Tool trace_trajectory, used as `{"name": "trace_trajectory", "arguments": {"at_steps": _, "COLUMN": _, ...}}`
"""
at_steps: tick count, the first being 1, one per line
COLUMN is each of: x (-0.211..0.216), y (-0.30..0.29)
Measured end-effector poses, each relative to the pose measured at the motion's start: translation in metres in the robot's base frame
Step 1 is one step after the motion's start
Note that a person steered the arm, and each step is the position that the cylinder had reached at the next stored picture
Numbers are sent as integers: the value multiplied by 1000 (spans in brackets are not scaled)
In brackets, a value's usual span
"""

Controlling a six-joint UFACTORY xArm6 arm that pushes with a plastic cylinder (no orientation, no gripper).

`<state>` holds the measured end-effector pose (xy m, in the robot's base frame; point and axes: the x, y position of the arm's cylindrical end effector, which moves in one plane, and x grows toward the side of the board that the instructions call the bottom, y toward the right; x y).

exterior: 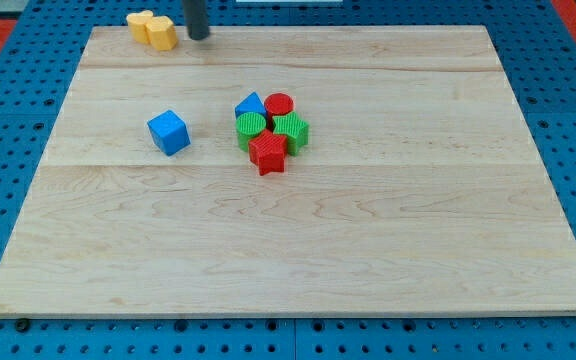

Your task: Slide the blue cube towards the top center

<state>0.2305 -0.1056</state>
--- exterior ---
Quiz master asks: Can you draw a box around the blue cube block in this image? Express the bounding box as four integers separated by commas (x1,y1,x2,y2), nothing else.
147,110,191,156

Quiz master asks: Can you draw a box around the red star block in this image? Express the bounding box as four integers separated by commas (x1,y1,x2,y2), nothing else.
248,130,287,176

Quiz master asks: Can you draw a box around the green star block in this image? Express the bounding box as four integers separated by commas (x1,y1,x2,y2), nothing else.
273,112,309,156

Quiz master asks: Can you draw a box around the green cylinder block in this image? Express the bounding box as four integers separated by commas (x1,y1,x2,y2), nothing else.
235,112,267,152

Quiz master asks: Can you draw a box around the red cylinder block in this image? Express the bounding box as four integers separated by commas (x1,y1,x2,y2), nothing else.
264,93,294,120

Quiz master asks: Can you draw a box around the blue triangular block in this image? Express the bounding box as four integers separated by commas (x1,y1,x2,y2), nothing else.
234,92,267,118

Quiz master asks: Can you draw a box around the light wooden board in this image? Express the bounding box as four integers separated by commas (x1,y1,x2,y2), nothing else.
0,26,576,319

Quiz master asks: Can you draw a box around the yellow hexagon block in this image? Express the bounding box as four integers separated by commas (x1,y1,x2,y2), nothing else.
146,16,178,51

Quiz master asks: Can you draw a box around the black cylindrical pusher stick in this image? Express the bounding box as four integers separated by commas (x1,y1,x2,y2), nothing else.
181,0,210,41

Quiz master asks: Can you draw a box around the yellow heart block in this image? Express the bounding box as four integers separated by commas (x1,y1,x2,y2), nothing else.
126,10,154,44

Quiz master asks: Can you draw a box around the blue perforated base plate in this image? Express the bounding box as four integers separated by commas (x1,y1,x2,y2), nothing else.
0,1,576,359

